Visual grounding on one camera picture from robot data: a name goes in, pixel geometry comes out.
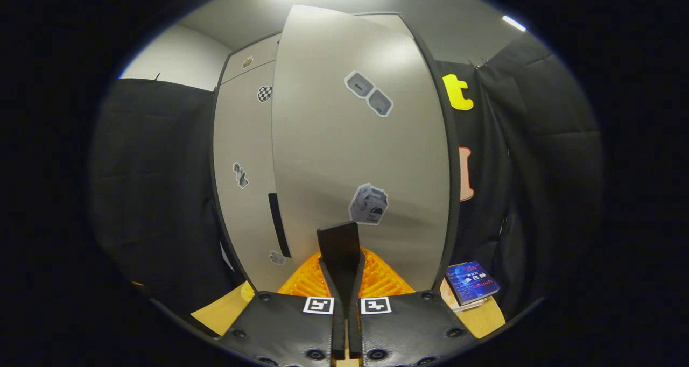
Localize beige book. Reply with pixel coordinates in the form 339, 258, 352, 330
440, 279, 488, 312

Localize black backdrop cloth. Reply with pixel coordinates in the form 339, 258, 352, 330
89, 78, 243, 314
479, 33, 603, 319
433, 60, 512, 281

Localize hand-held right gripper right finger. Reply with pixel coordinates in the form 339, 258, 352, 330
347, 249, 480, 367

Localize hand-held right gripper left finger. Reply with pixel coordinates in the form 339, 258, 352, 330
218, 251, 348, 367

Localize blue book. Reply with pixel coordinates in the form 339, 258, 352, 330
446, 261, 501, 306

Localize double-door shoe cabinet body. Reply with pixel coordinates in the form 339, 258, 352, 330
210, 12, 462, 295

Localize beige shoe cabinet door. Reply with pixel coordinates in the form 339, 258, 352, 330
271, 5, 453, 292
213, 60, 294, 293

